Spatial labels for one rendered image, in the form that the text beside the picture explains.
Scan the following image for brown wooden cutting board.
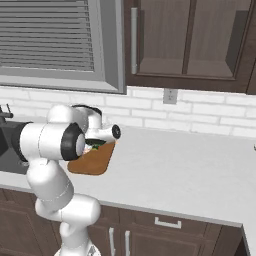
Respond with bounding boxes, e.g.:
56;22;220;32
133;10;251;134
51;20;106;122
67;139;117;177

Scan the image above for small green and white item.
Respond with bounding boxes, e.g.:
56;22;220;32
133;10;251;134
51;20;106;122
83;139;108;155

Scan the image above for dark wood glass-front cupboard door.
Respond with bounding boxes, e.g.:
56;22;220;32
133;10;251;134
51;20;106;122
124;0;256;95

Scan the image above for dark wood base cupboard door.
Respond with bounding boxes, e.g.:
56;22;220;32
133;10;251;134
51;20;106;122
87;222;122;256
119;225;216;256
0;188;63;256

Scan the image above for dark wood drawer front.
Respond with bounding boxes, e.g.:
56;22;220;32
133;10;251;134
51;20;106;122
132;209;222;238

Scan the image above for black sink tap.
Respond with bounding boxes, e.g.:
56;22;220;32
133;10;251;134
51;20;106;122
0;103;15;122

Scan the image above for grey window blinds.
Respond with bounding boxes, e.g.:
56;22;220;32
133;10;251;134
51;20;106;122
0;0;96;73

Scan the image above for grey wall power outlet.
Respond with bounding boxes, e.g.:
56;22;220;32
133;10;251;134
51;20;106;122
162;87;179;106

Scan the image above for grey window frame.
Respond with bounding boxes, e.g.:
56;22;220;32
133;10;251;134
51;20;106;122
0;0;128;95

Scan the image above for long grey cupboard handle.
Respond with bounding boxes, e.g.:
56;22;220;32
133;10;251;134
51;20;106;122
130;7;139;75

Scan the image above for grey drawer handle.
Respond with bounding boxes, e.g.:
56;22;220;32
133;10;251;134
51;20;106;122
154;216;183;230

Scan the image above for grey base cupboard handle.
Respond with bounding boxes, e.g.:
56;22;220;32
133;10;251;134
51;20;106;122
108;227;116;256
124;230;132;256

